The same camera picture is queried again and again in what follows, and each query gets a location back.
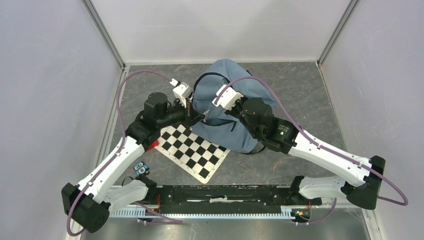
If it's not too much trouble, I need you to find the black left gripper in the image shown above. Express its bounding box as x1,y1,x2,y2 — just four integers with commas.
157,96,206,129

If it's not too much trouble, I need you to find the blue grey backpack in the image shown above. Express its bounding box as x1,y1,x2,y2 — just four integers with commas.
192,58,265,155

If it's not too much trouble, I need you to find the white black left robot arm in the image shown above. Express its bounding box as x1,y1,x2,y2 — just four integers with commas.
61,92,203,237

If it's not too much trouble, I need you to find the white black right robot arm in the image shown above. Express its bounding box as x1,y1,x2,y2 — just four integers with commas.
220,93,386,210

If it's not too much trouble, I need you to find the red window toy block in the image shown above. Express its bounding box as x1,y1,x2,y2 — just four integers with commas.
146,140,159,152

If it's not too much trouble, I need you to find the blue owl toy figure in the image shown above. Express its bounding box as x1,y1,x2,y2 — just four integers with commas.
132,160,150,176

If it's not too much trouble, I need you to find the black white chessboard mat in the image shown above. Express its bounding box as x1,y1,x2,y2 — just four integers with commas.
155,125,230,184

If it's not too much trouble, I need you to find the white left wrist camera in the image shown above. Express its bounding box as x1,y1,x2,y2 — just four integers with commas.
169,78,194,108

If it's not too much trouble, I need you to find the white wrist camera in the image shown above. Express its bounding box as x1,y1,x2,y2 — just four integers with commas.
169,78,194,108
212,84,243,111

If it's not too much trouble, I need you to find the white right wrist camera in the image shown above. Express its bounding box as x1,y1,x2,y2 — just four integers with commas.
212,84,243,111

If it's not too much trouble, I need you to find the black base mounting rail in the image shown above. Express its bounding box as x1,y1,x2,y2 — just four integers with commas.
140,185,322,215

